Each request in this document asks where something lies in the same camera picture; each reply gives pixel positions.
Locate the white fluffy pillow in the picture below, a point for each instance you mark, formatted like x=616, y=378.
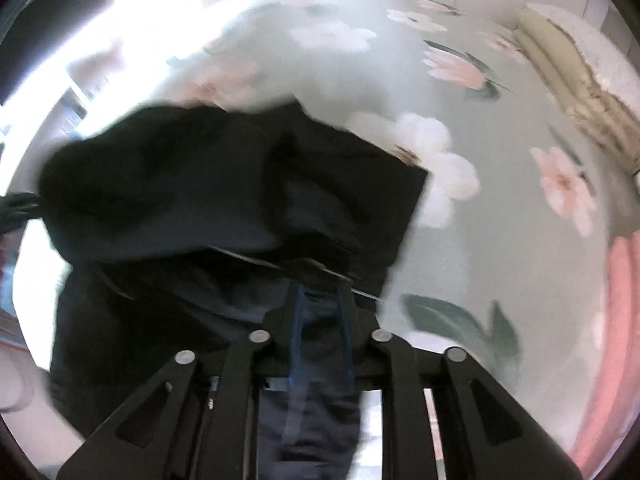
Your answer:
x=595, y=45

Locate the floral green bed sheet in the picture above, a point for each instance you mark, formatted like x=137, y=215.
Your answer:
x=500, y=240

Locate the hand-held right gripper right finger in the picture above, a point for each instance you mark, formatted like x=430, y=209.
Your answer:
x=346, y=332

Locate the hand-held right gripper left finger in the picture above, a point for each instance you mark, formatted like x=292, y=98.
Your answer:
x=297, y=330

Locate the black garment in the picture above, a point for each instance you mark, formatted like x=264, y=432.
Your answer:
x=210, y=200

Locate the folded beige blanket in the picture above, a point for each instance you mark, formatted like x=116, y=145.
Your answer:
x=565, y=75

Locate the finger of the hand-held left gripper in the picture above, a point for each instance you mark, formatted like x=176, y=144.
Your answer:
x=17, y=212

